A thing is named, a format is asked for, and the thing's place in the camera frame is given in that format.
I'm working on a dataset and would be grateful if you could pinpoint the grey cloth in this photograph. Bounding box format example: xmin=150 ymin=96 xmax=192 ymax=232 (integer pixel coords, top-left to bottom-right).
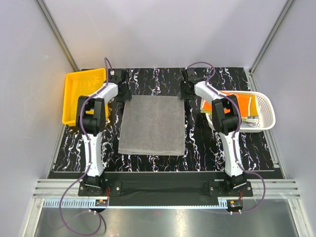
xmin=118 ymin=95 xmax=186 ymax=156

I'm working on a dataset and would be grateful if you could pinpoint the cream orange fox towel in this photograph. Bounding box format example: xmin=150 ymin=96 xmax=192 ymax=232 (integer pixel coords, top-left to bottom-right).
xmin=200 ymin=91 xmax=249 ymax=117

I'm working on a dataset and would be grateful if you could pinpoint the yellow brown bear towel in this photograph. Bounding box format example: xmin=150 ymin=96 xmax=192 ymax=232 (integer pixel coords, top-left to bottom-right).
xmin=247 ymin=94 xmax=259 ymax=117

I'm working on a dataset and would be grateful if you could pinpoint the blue white patterned towel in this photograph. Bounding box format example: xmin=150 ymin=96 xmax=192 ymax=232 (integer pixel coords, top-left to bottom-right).
xmin=241 ymin=116 xmax=259 ymax=127

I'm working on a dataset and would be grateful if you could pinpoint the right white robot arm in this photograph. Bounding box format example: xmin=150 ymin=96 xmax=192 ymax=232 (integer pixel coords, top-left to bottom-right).
xmin=180 ymin=68 xmax=247 ymax=196

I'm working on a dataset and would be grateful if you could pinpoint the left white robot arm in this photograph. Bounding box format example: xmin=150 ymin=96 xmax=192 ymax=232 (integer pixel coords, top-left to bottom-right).
xmin=76 ymin=69 xmax=132 ymax=196

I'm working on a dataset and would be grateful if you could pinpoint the yellow plastic bin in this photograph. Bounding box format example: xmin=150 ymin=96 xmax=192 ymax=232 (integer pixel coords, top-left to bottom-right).
xmin=62 ymin=68 xmax=106 ymax=126

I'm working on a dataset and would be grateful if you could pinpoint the white plastic basket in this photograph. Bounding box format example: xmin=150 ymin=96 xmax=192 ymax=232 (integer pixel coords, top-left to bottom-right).
xmin=202 ymin=89 xmax=276 ymax=134

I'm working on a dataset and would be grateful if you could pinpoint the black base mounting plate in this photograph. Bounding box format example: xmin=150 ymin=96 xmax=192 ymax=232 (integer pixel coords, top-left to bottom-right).
xmin=78 ymin=171 xmax=253 ymax=208

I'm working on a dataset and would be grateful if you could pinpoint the aluminium frame rail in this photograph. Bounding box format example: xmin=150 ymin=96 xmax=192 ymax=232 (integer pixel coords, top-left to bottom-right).
xmin=33 ymin=179 xmax=300 ymax=199

